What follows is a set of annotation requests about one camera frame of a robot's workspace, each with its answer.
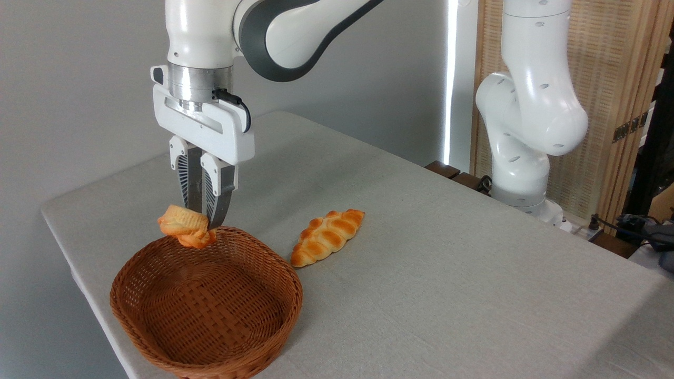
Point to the brown wicker basket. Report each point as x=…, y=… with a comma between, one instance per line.
x=210, y=310

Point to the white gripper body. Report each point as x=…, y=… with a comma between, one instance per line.
x=226, y=134

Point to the braided golden bread loaf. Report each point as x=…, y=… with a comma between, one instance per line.
x=326, y=237

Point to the bamboo folding screen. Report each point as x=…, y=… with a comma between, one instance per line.
x=611, y=63

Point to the brass screen hinge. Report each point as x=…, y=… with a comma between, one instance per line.
x=629, y=127

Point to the small round bread roll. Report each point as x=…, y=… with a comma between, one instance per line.
x=181, y=223

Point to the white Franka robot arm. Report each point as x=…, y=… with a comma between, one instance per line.
x=532, y=105

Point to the grey tablecloth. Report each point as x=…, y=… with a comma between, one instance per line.
x=447, y=289

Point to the black vertical stand post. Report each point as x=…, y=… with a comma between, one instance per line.
x=653, y=158

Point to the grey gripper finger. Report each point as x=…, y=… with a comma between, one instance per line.
x=189, y=179
x=220, y=200

